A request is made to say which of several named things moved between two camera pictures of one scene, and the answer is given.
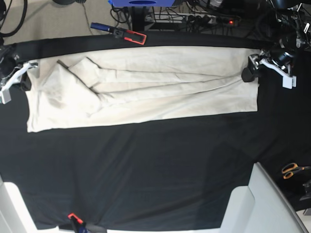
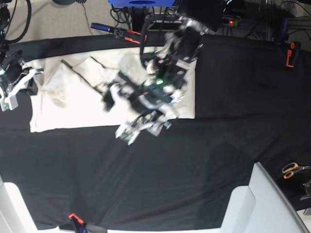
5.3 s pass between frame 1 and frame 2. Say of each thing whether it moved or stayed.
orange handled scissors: stayed
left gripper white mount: moved
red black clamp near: stayed
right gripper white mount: moved
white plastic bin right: stayed
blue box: stayed
